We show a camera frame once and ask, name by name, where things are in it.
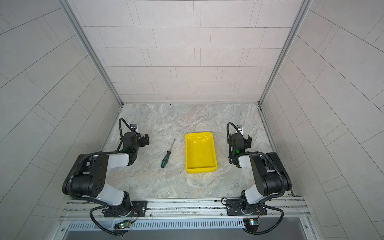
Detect green black handled screwdriver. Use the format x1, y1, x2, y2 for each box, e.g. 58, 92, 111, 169
161, 139, 176, 168

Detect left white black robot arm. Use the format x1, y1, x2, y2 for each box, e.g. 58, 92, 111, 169
62, 132, 150, 218

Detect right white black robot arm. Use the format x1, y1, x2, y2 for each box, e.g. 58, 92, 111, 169
228, 133, 292, 215

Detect yellow plastic bin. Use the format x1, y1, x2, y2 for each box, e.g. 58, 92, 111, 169
185, 132, 218, 174

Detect right green circuit board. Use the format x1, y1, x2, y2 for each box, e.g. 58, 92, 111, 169
243, 219, 260, 234

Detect green circuit board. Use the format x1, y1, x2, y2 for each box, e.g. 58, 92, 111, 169
243, 219, 260, 234
114, 221, 132, 230

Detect left green circuit board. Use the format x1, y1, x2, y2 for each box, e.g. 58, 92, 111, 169
114, 221, 132, 230

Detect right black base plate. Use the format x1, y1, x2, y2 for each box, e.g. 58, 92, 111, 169
221, 198, 268, 217

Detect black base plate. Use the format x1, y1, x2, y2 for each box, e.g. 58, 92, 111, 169
102, 200, 148, 218
221, 198, 268, 217

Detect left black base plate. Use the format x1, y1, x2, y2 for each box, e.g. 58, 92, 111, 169
102, 200, 148, 218

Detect aluminium mounting rail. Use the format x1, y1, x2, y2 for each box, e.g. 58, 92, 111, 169
58, 196, 311, 222

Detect right black base cable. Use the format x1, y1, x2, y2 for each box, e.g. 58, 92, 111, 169
242, 203, 285, 235

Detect black base cable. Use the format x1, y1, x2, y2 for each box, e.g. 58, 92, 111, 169
89, 205, 127, 237
242, 203, 285, 235

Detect left black base cable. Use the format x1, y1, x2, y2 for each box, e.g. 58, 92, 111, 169
89, 205, 127, 237

